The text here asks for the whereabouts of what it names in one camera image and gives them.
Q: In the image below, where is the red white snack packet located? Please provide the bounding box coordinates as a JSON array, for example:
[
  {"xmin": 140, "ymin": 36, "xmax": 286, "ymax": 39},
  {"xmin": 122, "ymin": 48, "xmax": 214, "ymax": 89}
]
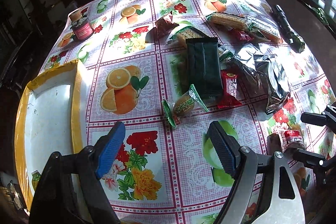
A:
[{"xmin": 280, "ymin": 130, "xmax": 306, "ymax": 152}]

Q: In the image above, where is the red small snack packet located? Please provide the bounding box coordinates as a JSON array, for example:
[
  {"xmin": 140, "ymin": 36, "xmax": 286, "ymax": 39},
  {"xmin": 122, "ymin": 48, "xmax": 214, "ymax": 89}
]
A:
[{"xmin": 217, "ymin": 70, "xmax": 242, "ymax": 109}]

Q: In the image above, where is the green-ended round candy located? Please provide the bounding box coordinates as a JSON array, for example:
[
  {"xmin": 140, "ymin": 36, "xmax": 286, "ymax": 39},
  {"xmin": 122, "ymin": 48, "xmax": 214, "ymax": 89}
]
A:
[{"xmin": 161, "ymin": 84, "xmax": 209, "ymax": 129}]

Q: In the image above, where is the silver foil snack bag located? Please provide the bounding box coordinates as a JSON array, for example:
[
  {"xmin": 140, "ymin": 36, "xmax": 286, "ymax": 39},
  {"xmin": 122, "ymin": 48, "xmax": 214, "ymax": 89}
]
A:
[{"xmin": 234, "ymin": 43, "xmax": 290, "ymax": 115}]

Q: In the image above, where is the dark green snack pack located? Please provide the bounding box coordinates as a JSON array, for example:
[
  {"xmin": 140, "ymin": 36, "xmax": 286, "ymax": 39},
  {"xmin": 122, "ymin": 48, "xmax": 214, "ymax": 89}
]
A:
[{"xmin": 186, "ymin": 37, "xmax": 223, "ymax": 99}]

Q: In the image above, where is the orange cracker pack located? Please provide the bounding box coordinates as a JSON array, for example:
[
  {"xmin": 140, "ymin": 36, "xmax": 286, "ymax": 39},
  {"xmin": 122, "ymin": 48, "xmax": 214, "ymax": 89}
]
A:
[{"xmin": 245, "ymin": 15, "xmax": 282, "ymax": 43}]

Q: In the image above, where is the dark red foil snack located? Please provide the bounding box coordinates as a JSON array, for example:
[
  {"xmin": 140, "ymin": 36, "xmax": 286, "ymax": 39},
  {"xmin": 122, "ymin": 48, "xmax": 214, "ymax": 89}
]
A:
[{"xmin": 155, "ymin": 12, "xmax": 179, "ymax": 39}]

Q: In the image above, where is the green cracker pack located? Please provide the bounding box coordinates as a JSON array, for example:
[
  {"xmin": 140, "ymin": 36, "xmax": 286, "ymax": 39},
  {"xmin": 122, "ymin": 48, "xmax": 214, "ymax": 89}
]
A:
[{"xmin": 166, "ymin": 24, "xmax": 207, "ymax": 48}]

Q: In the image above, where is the green wafer pack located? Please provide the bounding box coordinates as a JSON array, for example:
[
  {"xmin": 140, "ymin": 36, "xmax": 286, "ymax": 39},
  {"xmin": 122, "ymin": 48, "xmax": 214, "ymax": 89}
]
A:
[{"xmin": 206, "ymin": 12, "xmax": 253, "ymax": 31}]

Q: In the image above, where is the yellow green snack packet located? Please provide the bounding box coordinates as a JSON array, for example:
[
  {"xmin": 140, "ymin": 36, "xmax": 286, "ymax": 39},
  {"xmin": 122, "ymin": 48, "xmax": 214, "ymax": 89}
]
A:
[{"xmin": 31, "ymin": 170, "xmax": 41, "ymax": 190}]

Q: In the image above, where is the yellow-taped white box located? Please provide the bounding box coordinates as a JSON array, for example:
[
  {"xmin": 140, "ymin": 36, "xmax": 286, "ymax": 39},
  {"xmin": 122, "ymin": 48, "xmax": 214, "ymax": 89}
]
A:
[{"xmin": 14, "ymin": 59, "xmax": 88, "ymax": 207}]

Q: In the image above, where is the green snack by flashlight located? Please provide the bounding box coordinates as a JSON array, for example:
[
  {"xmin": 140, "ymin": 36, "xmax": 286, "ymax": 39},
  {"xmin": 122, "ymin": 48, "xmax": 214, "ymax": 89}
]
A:
[{"xmin": 288, "ymin": 32, "xmax": 306, "ymax": 53}]

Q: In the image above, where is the floral fruit tablecloth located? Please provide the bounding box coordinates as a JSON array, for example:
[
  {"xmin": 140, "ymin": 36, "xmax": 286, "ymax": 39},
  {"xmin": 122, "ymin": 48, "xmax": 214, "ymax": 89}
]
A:
[{"xmin": 24, "ymin": 0, "xmax": 336, "ymax": 224}]

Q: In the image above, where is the black flashlight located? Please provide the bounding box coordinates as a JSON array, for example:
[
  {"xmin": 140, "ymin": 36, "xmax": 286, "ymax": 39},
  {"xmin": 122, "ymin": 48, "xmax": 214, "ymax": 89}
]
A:
[{"xmin": 272, "ymin": 5, "xmax": 293, "ymax": 42}]

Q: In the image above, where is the small red candy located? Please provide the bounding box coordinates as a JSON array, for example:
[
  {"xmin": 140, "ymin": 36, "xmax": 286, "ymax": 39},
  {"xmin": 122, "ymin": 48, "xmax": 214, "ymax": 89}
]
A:
[{"xmin": 228, "ymin": 28, "xmax": 254, "ymax": 42}]

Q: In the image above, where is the red-labelled dark jar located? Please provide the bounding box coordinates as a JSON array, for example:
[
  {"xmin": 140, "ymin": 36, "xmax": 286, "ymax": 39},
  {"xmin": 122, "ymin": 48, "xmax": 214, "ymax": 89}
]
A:
[{"xmin": 69, "ymin": 8, "xmax": 93, "ymax": 42}]

